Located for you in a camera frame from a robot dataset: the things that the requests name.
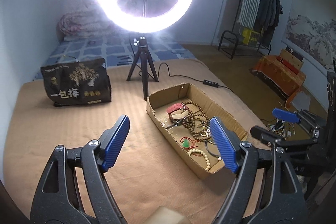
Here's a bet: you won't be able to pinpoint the dark blue bangle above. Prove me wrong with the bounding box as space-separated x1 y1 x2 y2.
205 140 221 158

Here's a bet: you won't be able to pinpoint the cream bead bracelet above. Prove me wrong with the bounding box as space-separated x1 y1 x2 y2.
186 148 211 171

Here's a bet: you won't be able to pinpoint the brown wooden bead necklace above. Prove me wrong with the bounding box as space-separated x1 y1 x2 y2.
180 101 212 143

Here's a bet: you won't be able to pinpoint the green jade pendant red cord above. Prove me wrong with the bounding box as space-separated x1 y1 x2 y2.
179 136 200 150

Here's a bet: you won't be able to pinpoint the red leather strap watch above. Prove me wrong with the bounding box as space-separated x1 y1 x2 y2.
166 102 191 122

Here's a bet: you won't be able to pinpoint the orange covered low table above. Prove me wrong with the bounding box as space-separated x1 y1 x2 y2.
251 55 306 108

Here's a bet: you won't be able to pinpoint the wooden box on table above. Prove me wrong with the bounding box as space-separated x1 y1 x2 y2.
277 49 303 75

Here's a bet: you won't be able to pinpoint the black clothes rack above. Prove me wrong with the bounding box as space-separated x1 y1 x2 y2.
217 0 282 59

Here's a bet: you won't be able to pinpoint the yellow box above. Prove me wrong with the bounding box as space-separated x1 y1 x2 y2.
242 28 260 47

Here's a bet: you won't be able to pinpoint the open cardboard box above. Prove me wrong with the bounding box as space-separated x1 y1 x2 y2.
146 83 248 179

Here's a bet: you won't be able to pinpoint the black printed snack bag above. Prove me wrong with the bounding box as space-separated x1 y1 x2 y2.
41 58 112 107

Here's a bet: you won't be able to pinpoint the dark hanging clothes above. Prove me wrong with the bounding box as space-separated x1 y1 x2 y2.
253 0 282 47

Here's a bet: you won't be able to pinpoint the white striped hanging towel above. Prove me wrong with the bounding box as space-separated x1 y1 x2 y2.
237 0 260 29

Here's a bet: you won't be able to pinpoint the blue patterned bedsheet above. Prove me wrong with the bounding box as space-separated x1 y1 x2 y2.
43 34 195 67

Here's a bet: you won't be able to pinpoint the black tripod stand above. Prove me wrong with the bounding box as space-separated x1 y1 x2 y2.
126 35 159 101

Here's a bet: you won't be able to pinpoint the folded floral quilt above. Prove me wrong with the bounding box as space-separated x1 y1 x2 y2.
59 10 114 41

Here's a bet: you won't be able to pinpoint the landscape wall painting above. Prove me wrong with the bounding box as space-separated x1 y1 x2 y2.
284 0 335 75

